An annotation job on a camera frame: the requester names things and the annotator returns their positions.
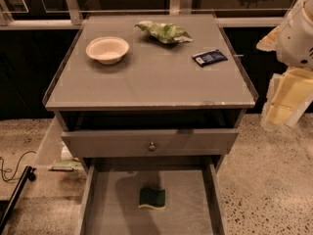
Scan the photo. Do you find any white bowl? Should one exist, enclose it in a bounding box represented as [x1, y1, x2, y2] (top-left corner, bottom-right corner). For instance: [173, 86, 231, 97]
[86, 36, 129, 65]

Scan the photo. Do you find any green and yellow sponge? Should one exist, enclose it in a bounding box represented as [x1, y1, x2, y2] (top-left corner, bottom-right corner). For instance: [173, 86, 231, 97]
[138, 187, 166, 210]

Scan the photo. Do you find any clear plastic bin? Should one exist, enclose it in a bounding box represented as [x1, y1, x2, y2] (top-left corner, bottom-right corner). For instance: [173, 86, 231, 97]
[34, 118, 84, 172]

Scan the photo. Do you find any dark blue snack packet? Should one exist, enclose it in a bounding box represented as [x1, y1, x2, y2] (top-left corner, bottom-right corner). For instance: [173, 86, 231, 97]
[192, 49, 228, 67]

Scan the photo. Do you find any grey drawer cabinet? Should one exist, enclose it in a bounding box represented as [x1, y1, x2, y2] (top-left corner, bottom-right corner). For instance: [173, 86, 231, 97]
[42, 13, 259, 235]

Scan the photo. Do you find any closed top drawer with knob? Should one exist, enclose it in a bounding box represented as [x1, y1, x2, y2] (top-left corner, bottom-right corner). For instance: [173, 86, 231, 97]
[62, 128, 238, 158]

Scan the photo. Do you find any black cable on floor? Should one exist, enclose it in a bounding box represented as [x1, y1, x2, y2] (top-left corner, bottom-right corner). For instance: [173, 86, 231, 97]
[0, 150, 37, 183]

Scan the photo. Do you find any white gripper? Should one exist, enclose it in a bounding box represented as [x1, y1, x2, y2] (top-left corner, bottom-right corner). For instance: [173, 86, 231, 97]
[256, 0, 313, 131]

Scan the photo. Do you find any crumpled green chip bag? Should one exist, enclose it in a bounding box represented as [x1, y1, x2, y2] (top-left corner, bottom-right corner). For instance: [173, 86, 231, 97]
[136, 21, 193, 44]

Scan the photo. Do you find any black stand leg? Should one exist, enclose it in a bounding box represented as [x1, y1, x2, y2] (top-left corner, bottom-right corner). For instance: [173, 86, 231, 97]
[0, 165, 36, 235]

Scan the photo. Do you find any open middle drawer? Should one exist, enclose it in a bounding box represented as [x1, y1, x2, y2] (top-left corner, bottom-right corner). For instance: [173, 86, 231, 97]
[75, 156, 228, 235]

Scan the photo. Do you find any metal railing frame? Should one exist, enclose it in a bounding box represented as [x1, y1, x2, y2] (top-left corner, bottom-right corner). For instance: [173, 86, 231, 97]
[1, 0, 298, 28]

